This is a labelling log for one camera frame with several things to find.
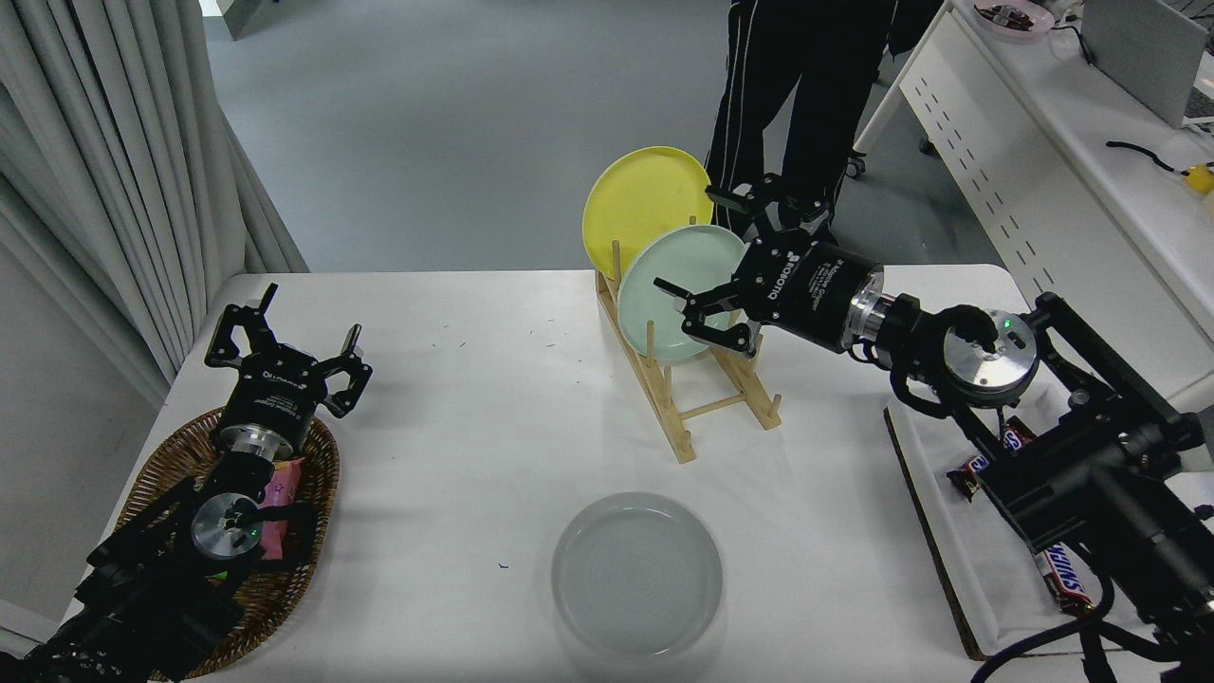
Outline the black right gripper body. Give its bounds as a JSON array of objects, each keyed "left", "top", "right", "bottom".
[{"left": 735, "top": 237, "right": 883, "bottom": 354}]

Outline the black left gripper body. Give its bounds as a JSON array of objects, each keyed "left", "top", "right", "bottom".
[{"left": 213, "top": 351, "right": 329, "bottom": 445}]

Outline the grey plate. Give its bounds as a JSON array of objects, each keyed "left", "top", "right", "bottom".
[{"left": 551, "top": 491, "right": 724, "bottom": 657}]

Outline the mint green plate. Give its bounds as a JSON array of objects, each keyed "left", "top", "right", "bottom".
[{"left": 616, "top": 225, "right": 750, "bottom": 364}]

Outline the yellow plate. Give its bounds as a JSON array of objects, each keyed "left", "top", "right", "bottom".
[{"left": 581, "top": 146, "right": 714, "bottom": 281}]

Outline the wooden plate rack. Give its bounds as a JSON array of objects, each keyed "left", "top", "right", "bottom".
[{"left": 595, "top": 216, "right": 784, "bottom": 465}]

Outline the pink plate with snacks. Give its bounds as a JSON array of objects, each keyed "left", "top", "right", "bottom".
[{"left": 974, "top": 2, "right": 1057, "bottom": 39}]

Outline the pink snack packet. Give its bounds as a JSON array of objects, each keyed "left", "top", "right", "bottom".
[{"left": 261, "top": 457, "right": 306, "bottom": 563}]

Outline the brown wicker basket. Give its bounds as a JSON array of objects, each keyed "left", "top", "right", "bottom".
[{"left": 114, "top": 408, "right": 340, "bottom": 680}]

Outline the person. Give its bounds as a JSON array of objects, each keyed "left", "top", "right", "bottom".
[{"left": 705, "top": 0, "right": 897, "bottom": 243}]

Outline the grey curtain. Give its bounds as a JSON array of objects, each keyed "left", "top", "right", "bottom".
[{"left": 0, "top": 0, "right": 310, "bottom": 409}]

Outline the Snickers chocolate bar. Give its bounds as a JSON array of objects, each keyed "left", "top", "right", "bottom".
[
  {"left": 1034, "top": 545, "right": 1098, "bottom": 618},
  {"left": 947, "top": 415, "right": 1041, "bottom": 502}
]

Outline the white desk with casters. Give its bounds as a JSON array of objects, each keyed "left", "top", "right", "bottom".
[{"left": 844, "top": 0, "right": 1214, "bottom": 418}]

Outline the white rectangular tray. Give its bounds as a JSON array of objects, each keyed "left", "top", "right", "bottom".
[{"left": 884, "top": 384, "right": 1191, "bottom": 662}]

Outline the grey laptop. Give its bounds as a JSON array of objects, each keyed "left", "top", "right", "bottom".
[{"left": 1081, "top": 0, "right": 1210, "bottom": 129}]

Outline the thin black cord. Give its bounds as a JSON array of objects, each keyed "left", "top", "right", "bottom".
[{"left": 1051, "top": 24, "right": 1098, "bottom": 65}]

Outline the thick black cable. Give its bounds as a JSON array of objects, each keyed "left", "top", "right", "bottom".
[{"left": 1106, "top": 140, "right": 1191, "bottom": 176}]

